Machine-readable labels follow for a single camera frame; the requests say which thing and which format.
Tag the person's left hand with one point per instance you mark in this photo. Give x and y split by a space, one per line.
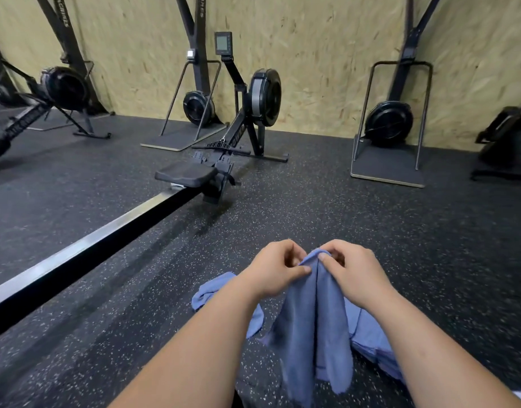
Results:
273 269

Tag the person's left forearm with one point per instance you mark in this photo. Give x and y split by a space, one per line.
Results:
192 361

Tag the black fan bike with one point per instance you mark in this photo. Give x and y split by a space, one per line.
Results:
61 87

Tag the plain blue towel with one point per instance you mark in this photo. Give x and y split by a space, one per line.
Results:
307 331

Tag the person's right forearm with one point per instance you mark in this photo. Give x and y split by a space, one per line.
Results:
443 361

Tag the blue towel pile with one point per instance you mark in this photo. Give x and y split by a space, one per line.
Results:
211 293

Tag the person's right hand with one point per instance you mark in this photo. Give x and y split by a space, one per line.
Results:
362 274

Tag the black rowing machine with rail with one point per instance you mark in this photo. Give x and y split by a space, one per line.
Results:
116 238

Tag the black ski trainer grey platform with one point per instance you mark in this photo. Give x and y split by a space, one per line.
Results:
197 106

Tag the black upright exercise machine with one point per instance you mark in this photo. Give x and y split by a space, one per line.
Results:
507 140

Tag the black ski trainer wooden-edged platform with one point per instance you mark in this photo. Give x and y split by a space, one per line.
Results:
388 123

